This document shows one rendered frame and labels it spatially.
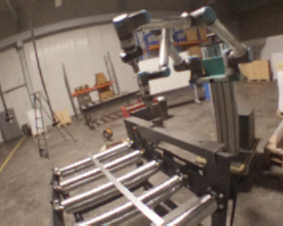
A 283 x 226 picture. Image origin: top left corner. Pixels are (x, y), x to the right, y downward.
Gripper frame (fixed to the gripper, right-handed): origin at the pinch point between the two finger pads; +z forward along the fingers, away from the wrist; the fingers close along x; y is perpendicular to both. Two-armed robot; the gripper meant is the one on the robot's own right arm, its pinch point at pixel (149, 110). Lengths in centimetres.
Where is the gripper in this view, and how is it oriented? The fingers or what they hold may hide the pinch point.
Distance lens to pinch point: 144.9
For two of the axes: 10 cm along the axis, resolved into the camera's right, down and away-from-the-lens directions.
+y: 8.6, -3.2, 4.0
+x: -4.5, -1.1, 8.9
